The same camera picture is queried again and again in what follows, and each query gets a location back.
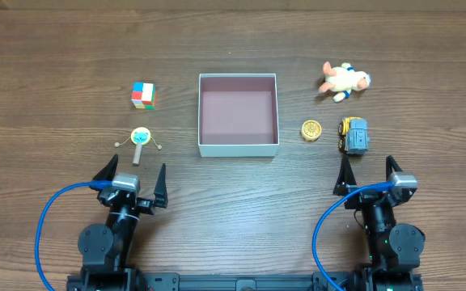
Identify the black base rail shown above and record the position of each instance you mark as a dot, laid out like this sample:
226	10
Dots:
165	281

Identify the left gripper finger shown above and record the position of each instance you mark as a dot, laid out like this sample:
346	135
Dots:
160	191
109	171

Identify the wooden cat rattle drum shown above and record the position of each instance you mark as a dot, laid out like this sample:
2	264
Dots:
140	136

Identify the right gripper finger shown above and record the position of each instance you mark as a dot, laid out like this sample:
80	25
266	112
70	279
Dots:
346	182
392	167

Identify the white box with pink interior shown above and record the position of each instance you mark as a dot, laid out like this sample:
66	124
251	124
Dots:
238	115

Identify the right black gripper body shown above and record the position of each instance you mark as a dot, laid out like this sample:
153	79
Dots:
370	200

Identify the cream plush pig toy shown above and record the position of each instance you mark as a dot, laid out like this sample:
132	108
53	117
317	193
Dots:
342	80

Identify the golden round wheel toy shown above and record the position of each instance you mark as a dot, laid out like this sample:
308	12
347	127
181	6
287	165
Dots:
311	130

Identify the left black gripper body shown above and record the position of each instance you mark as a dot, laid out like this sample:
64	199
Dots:
134	201

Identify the colourful puzzle cube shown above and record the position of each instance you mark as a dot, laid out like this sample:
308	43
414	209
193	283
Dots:
144	95

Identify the yellow grey toy truck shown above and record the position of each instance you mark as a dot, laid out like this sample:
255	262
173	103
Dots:
354	138

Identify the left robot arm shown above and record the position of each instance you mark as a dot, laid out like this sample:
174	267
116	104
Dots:
105	247

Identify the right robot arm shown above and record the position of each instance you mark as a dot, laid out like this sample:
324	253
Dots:
394	248

